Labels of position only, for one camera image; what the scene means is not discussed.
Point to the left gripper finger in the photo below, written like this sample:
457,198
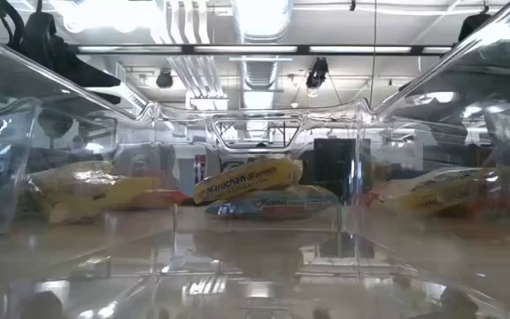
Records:
104,98
100,80

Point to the yellow creamy chicken ramen packet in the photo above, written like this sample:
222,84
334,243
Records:
246,179
436,192
82,181

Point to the black ceiling dome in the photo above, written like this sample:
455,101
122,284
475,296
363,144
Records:
164,80

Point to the black cabinet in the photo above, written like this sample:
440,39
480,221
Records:
334,168

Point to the silver ventilation duct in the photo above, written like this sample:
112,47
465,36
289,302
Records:
259,71

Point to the black hanging camera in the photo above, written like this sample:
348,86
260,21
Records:
317,73

